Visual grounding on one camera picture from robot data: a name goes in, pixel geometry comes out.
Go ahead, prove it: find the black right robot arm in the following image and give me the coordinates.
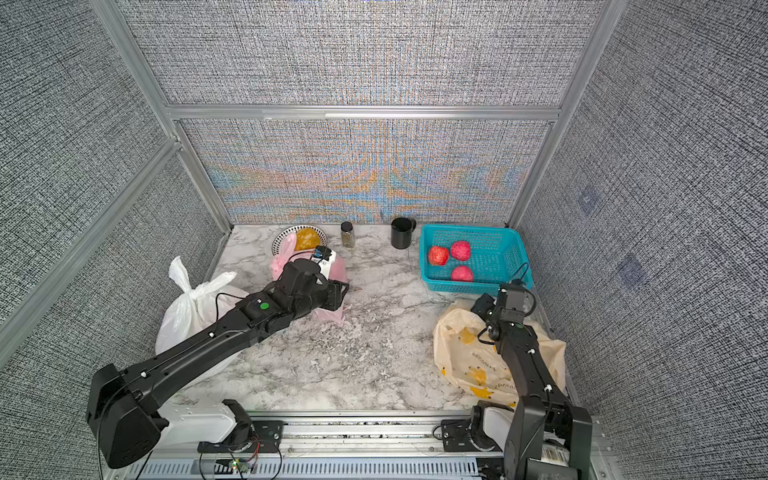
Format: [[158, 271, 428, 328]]
[[471, 282, 593, 479]]

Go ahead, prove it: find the white plastic bag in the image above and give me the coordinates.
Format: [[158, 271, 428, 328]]
[[155, 256, 247, 354]]

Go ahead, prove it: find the black cylindrical cup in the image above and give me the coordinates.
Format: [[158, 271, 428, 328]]
[[390, 217, 417, 250]]

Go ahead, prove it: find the patterned plate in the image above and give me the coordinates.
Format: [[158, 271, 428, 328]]
[[271, 224, 328, 256]]

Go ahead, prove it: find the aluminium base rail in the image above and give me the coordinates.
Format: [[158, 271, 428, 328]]
[[101, 410, 625, 480]]

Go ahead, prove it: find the pink plastic bag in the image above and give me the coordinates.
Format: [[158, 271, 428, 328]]
[[271, 236, 349, 327]]

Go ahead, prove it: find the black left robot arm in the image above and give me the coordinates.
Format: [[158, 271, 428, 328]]
[[86, 259, 349, 469]]

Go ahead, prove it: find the teal plastic basket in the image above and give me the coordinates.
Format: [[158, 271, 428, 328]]
[[420, 224, 534, 295]]

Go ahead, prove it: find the glass herb spice jar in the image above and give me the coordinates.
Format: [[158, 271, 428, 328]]
[[340, 221, 355, 249]]

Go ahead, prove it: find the cream banana print plastic bag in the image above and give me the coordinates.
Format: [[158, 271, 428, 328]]
[[433, 298, 568, 409]]

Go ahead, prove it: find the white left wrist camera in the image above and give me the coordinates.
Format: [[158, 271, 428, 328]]
[[311, 245, 336, 280]]

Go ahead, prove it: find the yellow food on plate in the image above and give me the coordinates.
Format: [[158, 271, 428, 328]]
[[295, 227, 324, 251]]

